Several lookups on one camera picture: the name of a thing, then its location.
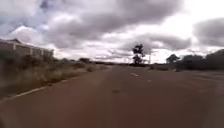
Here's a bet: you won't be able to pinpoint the tall dark tree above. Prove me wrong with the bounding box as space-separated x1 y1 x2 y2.
131 43 146 66

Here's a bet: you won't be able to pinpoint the long wall with building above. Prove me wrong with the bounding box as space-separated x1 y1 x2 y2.
0 38 55 60

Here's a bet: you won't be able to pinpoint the row of distant bushes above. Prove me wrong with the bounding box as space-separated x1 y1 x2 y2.
56 57 116 66

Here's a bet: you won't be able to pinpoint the dry grass verge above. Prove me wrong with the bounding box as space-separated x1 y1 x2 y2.
0 58 109 100

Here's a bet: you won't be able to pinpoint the row of dark trees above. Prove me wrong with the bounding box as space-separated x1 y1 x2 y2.
165 48 224 72

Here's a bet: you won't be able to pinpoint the reddish brown asphalt road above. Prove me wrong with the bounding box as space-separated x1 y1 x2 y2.
0 65 224 128

